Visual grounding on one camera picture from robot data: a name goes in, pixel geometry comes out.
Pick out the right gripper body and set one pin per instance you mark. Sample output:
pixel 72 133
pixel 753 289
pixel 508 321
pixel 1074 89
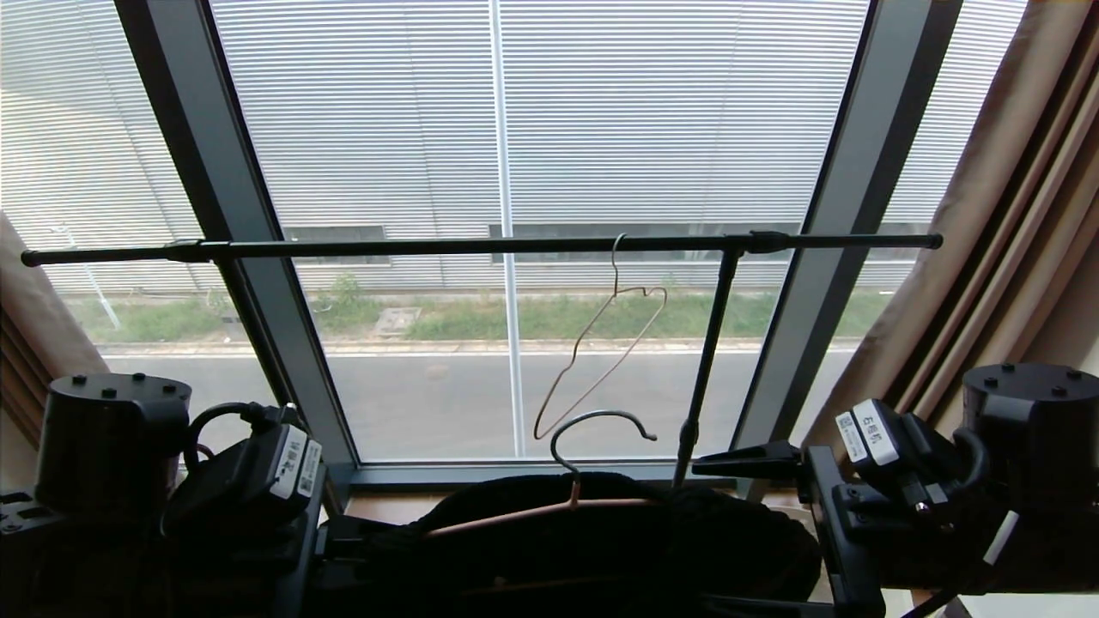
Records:
pixel 927 549

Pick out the window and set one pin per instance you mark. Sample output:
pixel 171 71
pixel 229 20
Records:
pixel 601 112

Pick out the pink clothes hanger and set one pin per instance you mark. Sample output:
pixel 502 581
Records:
pixel 573 489
pixel 616 275

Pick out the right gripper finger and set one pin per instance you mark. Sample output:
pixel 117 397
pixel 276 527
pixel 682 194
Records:
pixel 764 462
pixel 773 608

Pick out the black clothes rack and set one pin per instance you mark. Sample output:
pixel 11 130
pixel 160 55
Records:
pixel 429 247

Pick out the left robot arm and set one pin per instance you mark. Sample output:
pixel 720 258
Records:
pixel 103 438

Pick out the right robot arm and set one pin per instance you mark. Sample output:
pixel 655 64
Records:
pixel 1030 429

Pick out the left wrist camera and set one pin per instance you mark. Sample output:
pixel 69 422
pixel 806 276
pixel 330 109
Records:
pixel 249 481

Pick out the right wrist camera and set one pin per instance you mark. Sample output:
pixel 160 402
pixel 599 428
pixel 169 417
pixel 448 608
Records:
pixel 893 438

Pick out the brown curtain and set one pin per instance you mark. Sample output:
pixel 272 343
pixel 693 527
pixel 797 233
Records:
pixel 34 326
pixel 987 197

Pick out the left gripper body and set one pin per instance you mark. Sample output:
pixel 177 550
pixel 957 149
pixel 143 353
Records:
pixel 258 575

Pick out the black shorts with white stripes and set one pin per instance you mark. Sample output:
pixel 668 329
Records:
pixel 601 558

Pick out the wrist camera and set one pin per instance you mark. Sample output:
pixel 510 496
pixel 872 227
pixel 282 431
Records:
pixel 893 438
pixel 249 481

